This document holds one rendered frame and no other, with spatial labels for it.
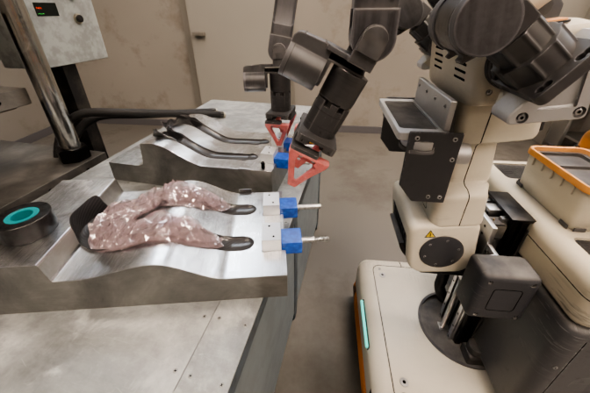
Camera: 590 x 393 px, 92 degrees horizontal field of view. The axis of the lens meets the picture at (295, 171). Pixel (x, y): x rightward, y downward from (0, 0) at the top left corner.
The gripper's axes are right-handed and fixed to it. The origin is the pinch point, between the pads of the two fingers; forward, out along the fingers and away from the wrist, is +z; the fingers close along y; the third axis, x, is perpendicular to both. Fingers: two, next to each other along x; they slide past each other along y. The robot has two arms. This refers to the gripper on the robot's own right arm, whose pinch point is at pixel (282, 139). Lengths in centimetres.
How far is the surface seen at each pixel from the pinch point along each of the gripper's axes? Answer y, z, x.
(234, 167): 16.5, 2.1, -8.5
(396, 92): -250, 43, 59
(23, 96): 10, -12, -79
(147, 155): 17.3, 0.9, -33.9
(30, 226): 52, -3, -28
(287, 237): 37.6, 4.1, 11.1
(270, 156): 13.1, -0.3, 0.5
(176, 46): -221, -2, -177
